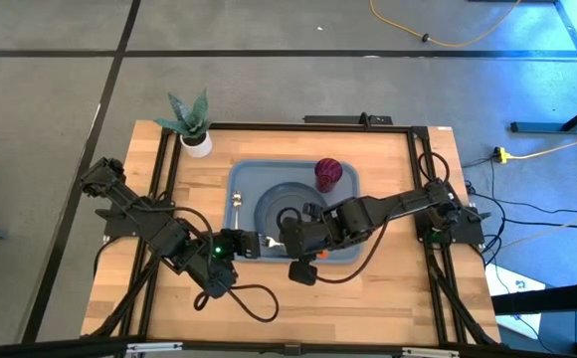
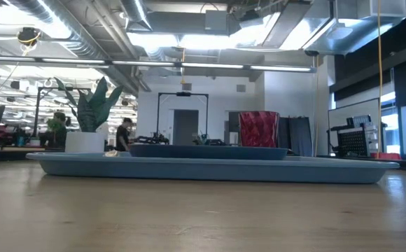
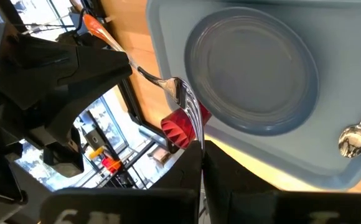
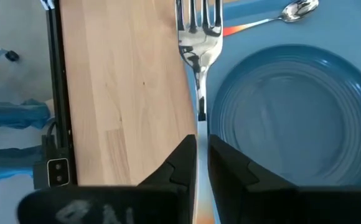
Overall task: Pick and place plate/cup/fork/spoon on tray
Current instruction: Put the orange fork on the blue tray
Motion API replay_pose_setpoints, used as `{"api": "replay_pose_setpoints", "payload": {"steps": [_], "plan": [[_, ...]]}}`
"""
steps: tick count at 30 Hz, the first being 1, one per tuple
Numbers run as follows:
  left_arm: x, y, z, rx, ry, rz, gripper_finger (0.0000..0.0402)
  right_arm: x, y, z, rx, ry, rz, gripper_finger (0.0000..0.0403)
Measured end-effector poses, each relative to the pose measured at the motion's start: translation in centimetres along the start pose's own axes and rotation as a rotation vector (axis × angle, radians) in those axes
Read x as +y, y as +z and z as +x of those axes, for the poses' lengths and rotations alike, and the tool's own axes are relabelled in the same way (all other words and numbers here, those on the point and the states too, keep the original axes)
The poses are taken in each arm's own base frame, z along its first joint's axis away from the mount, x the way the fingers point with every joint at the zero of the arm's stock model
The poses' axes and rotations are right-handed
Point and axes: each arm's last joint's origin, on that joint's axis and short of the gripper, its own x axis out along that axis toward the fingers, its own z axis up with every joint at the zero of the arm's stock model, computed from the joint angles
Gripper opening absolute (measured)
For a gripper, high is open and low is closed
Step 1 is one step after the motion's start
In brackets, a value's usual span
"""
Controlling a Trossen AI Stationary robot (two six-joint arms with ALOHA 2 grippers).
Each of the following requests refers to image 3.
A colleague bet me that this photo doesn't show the yellow box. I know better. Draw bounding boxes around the yellow box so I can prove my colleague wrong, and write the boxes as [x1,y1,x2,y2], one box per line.
[88,146,106,161]

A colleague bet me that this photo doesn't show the orange-handled metal spoon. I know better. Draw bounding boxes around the orange-handled metal spoon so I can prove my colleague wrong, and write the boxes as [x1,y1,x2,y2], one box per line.
[338,82,361,159]

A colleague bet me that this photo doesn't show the orange-handled metal fork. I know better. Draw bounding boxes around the orange-handled metal fork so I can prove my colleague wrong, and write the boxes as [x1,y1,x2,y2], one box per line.
[82,12,207,154]

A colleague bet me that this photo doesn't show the black aluminium table frame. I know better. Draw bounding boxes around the black aluminium table frame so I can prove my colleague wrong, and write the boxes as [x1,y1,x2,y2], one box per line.
[118,77,177,154]

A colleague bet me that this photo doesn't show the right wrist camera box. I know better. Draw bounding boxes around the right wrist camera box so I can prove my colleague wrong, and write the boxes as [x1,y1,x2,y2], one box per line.
[42,126,85,179]

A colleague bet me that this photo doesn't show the red purple patterned cup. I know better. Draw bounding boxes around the red purple patterned cup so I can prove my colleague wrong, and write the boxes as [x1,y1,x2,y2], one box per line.
[160,101,213,151]

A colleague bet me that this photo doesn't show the dark blue round plate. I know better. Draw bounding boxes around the dark blue round plate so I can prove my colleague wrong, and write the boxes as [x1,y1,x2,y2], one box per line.
[184,6,320,137]

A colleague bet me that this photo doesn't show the red bin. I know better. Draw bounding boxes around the red bin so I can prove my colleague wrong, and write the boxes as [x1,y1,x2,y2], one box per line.
[101,156,123,175]

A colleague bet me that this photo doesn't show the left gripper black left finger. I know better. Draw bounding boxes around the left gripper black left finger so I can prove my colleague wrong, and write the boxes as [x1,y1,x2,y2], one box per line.
[40,141,204,224]

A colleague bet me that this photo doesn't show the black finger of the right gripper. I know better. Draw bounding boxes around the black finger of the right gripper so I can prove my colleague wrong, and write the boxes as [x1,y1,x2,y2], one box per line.
[27,46,134,142]
[55,30,119,52]

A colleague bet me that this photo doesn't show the light blue plastic tray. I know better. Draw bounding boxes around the light blue plastic tray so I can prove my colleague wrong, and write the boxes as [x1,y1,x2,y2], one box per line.
[146,0,361,191]

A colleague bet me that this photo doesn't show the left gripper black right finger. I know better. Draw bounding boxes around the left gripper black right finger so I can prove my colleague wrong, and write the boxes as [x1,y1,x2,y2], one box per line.
[202,140,361,224]

